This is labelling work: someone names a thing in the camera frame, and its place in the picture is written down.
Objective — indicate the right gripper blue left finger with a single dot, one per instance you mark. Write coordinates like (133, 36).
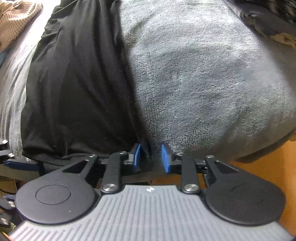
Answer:
(131, 159)

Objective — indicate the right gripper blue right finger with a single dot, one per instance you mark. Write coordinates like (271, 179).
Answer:
(172, 161)

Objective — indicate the black smile t-shirt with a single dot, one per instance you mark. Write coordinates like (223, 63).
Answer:
(80, 92)

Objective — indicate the dark plaid clothes pile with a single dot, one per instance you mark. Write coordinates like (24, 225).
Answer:
(271, 19)

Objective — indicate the grey bed blanket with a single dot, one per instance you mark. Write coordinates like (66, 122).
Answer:
(204, 82)

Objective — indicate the beige knitted sweater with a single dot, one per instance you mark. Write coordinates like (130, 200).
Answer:
(15, 15)

